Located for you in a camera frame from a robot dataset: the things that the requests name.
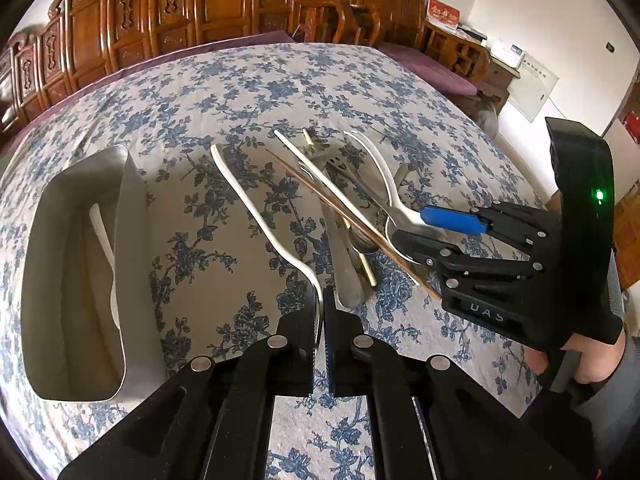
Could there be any metal tray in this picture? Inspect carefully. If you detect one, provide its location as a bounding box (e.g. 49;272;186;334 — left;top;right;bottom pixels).
20;144;166;402

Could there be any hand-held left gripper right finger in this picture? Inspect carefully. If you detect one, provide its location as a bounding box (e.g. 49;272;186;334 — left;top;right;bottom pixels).
323;287;581;480

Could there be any metal fork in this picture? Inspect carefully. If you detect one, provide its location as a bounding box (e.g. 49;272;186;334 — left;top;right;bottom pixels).
297;157;368;310

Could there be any wooden chair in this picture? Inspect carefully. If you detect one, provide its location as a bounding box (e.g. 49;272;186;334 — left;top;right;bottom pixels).
290;0;382;48

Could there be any white desktop device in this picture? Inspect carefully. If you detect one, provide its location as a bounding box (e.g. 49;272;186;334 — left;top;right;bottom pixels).
489;40;526;68

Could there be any carved wooden headboard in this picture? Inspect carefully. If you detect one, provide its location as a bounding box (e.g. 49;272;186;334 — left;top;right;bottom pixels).
0;0;426;126

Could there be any electric fan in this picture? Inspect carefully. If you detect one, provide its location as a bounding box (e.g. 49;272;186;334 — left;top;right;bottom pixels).
470;91;501;138

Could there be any purple bed sheet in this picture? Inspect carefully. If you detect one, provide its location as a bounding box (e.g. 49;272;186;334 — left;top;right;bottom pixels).
0;30;478;156

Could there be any metal spoon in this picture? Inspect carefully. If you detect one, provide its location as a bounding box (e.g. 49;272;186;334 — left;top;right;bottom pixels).
347;166;418;257

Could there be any red desk calendar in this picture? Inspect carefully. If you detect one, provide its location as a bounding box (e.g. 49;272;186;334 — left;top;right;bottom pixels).
426;0;460;28

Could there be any carved wooden armchair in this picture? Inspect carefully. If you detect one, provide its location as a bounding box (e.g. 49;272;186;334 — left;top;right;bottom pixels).
420;17;493;86

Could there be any beige chopstick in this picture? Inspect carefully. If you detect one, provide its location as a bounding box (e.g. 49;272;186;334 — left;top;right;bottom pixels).
301;127;378;288

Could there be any white board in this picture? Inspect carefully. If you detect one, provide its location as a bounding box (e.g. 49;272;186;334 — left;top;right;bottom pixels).
505;52;560;123

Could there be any blue floral bedspread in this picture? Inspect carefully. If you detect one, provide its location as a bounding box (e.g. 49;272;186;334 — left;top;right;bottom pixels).
0;42;556;480

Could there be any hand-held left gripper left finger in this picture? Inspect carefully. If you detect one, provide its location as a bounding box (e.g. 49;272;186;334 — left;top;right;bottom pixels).
57;304;322;480

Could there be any person's right hand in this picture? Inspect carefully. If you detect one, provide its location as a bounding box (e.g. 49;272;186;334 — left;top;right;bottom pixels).
523;331;629;401

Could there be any slim metal utensil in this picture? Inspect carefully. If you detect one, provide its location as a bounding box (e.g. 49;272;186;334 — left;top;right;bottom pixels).
325;149;396;213

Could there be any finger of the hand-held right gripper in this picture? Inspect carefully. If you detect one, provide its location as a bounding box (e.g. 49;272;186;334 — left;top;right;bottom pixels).
421;201;563;251
392;229;548;291

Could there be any wooden nightstand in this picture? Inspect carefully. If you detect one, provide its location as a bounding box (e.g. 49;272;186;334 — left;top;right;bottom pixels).
480;55;521;106

